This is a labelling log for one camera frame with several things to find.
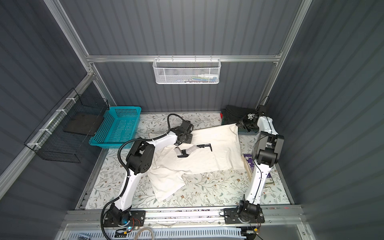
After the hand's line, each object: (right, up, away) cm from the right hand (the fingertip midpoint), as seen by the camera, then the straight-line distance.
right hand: (239, 123), depth 101 cm
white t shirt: (-15, -17, -1) cm, 23 cm away
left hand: (-36, -10, +5) cm, 37 cm away
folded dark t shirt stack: (-4, +7, +7) cm, 11 cm away
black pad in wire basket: (-88, 0, -23) cm, 91 cm away
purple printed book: (+4, -23, -10) cm, 25 cm away
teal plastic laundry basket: (-86, -1, +11) cm, 87 cm away
